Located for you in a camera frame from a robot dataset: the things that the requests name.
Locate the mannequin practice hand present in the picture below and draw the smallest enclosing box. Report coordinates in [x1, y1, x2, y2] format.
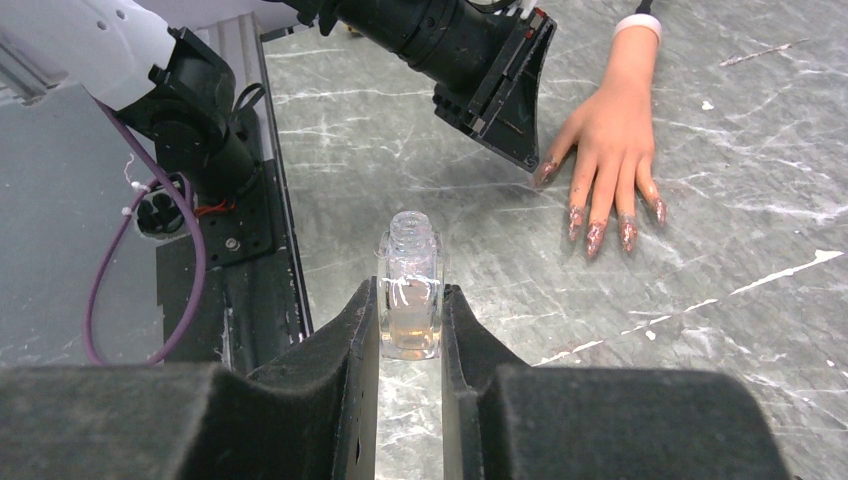
[534, 1, 668, 258]

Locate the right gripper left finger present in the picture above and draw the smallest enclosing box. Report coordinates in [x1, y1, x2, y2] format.
[1, 279, 379, 479]

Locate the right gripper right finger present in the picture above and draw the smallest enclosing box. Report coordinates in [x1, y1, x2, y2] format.
[442, 285, 790, 479]

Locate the clear nail polish bottle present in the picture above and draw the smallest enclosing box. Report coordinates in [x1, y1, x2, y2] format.
[377, 211, 445, 361]

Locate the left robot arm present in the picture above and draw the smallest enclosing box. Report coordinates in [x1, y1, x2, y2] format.
[1, 1, 557, 199]

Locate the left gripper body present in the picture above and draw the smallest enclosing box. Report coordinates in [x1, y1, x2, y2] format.
[333, 1, 557, 172]

